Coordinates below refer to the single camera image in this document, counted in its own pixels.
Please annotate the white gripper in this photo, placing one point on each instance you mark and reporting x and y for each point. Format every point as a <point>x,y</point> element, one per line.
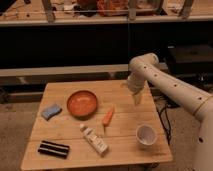
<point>135,85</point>

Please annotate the orange ceramic bowl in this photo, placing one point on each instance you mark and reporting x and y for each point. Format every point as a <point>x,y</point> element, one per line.
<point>82,103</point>

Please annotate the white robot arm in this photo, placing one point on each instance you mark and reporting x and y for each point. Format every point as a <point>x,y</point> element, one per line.
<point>195,101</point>

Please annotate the orange carrot toy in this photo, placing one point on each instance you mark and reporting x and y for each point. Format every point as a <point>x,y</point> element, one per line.
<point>108,116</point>

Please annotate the white paper cup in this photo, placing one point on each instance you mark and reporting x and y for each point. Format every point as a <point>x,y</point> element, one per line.
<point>146,135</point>

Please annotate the white tube bottle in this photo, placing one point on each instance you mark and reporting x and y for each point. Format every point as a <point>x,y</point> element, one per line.
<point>94,140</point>

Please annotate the black box on right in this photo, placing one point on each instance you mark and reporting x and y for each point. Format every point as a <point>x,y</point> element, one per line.
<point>192,59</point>

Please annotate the blue sponge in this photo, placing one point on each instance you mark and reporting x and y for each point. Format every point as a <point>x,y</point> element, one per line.
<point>51,111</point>

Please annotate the black rectangular case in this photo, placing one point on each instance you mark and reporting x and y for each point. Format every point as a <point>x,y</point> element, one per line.
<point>54,149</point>

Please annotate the orange object on shelf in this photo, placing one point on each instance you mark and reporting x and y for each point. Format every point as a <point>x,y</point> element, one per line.
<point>112,7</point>

